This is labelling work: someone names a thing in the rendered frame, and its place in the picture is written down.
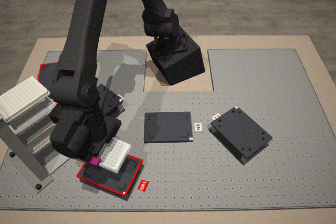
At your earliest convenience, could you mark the cream multiwell plate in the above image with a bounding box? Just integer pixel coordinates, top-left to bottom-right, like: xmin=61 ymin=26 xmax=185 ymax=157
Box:
xmin=0 ymin=76 xmax=50 ymax=123

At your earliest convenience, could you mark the white multi-well plate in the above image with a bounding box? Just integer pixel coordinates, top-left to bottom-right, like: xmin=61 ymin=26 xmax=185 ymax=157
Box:
xmin=97 ymin=137 xmax=132 ymax=174
xmin=27 ymin=126 xmax=55 ymax=154

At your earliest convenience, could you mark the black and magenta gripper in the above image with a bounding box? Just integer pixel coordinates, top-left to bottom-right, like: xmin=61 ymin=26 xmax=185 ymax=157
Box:
xmin=78 ymin=116 xmax=122 ymax=167

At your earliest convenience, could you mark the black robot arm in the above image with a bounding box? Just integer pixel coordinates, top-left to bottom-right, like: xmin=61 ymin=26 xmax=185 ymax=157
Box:
xmin=48 ymin=0 xmax=187 ymax=159

